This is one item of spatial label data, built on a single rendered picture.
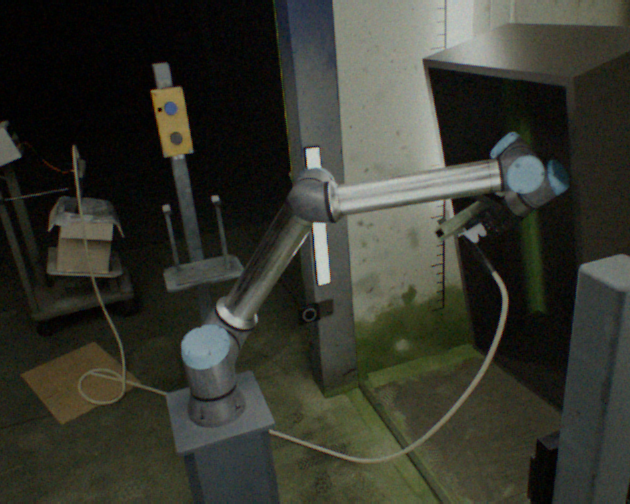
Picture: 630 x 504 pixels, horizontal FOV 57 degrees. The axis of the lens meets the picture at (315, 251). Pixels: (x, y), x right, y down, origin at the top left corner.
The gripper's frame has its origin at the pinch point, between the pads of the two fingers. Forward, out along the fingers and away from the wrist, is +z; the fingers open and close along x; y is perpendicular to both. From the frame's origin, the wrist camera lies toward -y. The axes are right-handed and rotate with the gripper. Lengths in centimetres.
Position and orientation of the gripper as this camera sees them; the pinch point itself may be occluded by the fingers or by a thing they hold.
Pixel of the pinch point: (462, 230)
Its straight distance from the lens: 191.6
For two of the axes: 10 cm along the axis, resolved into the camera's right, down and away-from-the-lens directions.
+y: 5.6, 8.2, -1.0
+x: 6.5, -3.6, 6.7
